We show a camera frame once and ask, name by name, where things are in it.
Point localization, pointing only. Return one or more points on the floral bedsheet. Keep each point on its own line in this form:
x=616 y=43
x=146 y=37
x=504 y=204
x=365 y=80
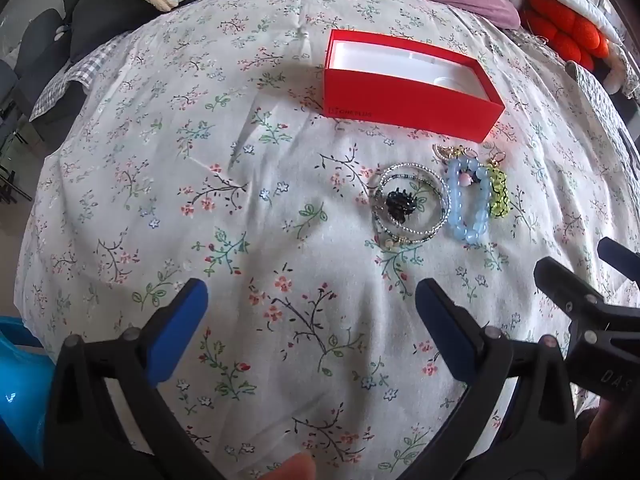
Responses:
x=250 y=185

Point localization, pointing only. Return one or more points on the orange knotted cushion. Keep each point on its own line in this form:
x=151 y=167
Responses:
x=575 y=30

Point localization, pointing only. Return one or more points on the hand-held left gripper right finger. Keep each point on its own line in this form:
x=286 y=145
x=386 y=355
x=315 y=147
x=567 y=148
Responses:
x=440 y=330

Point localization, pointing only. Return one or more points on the person's left hand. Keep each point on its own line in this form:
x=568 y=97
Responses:
x=292 y=467

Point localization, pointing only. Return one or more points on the person's right hand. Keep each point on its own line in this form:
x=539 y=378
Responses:
x=615 y=435

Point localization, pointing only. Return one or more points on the grey patterned cushion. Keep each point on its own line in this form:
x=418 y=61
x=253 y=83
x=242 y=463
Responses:
x=600 y=90

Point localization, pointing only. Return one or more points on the black pillow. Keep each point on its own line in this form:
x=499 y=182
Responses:
x=100 y=5

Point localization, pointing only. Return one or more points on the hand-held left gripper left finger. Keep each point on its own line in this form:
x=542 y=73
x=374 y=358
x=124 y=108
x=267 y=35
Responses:
x=182 y=330

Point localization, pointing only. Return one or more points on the black hair claw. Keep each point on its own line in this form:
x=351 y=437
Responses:
x=400 y=205

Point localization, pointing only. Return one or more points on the white fluffy cushion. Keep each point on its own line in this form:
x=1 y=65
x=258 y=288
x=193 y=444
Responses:
x=614 y=77

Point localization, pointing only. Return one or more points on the dark grey chair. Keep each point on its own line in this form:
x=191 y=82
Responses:
x=35 y=50

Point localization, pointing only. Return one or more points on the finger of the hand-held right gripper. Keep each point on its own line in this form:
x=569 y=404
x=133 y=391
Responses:
x=565 y=290
x=620 y=257

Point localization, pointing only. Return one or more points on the blue plastic bag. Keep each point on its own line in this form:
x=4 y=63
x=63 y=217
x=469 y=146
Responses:
x=25 y=385

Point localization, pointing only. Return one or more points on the red cardboard box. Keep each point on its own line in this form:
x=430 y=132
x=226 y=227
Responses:
x=400 y=105

